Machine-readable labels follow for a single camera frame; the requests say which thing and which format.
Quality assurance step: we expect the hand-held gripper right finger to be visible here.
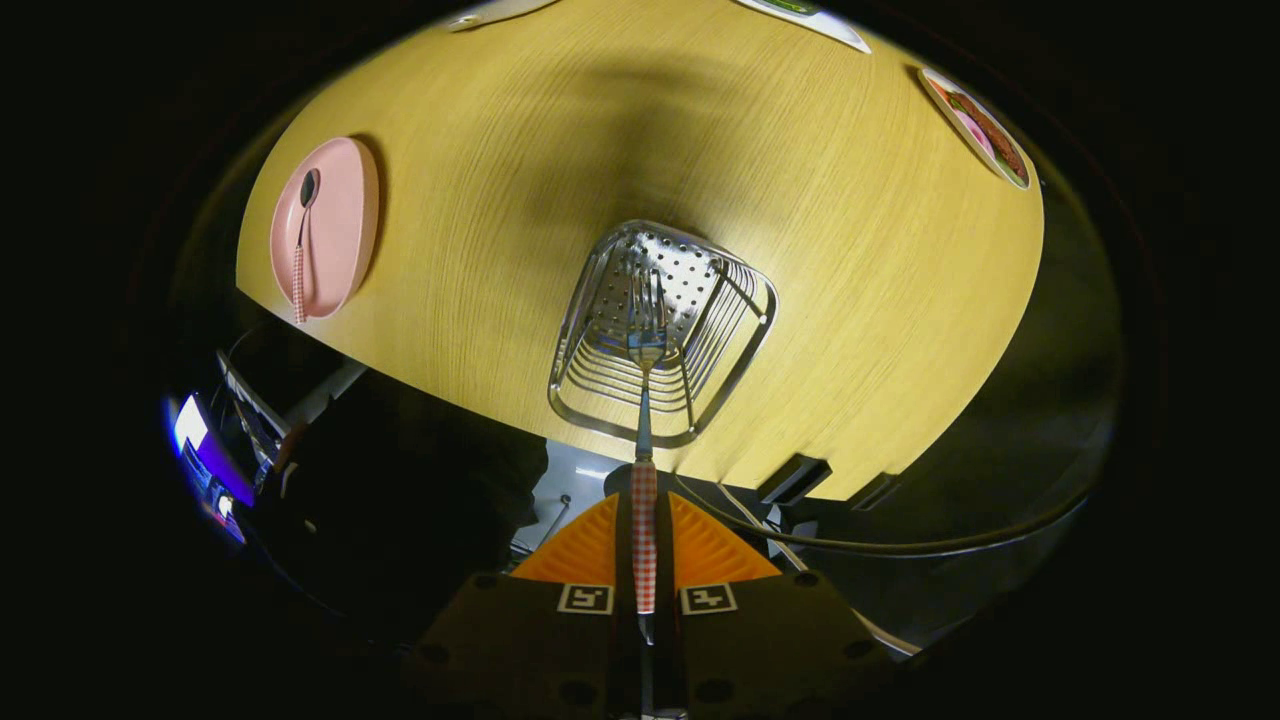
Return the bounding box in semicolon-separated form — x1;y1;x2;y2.
655;492;901;720

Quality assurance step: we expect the spoon with red checked handle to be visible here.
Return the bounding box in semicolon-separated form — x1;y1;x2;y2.
292;168;322;326

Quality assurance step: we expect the grey metal frame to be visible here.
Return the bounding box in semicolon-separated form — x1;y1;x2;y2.
215;350;366;471

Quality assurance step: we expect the white divided dish with beans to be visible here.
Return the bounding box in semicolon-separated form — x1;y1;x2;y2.
445;0;561;31

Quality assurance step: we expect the fork with red checked handle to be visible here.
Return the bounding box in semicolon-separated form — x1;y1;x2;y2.
627;268;669;646

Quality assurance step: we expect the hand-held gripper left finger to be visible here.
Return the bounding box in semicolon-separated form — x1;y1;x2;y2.
400;492;641;720

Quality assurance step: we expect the silver wire metal basket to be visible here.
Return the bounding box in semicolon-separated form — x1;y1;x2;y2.
547;220;779;449

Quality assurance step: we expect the thick black cable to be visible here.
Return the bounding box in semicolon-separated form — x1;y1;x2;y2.
670;470;1101;559

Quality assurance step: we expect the white square coaster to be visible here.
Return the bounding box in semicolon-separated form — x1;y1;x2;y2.
735;0;871;53

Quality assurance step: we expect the plate of meat and vegetables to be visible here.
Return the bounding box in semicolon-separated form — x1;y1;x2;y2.
918;66;1033;191

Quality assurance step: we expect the laptop with lit screen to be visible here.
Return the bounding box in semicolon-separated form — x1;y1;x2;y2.
165;393;256;541

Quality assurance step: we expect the pink oval plate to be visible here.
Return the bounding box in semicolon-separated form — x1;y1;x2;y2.
270;137;381;321

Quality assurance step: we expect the thin white cable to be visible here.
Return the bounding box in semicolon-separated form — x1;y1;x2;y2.
720;485;921;656

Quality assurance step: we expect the small black table clamp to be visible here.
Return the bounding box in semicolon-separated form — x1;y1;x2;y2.
850;472;901;511

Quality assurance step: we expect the large black table clamp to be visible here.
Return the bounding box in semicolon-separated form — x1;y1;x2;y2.
757;455;833;506

